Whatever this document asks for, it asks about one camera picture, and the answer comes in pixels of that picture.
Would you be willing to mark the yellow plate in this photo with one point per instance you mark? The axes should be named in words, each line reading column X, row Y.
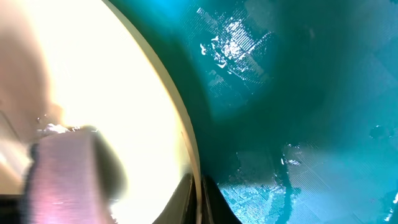
column 70, row 64

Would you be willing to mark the dark green scrub sponge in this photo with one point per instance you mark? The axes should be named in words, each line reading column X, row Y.
column 74, row 177

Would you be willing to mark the large teal serving tray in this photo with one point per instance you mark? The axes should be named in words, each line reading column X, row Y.
column 293, row 102

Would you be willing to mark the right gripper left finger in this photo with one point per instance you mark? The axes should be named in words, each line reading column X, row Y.
column 182, row 206

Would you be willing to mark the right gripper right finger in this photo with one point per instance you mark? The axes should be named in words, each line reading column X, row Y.
column 215, row 209

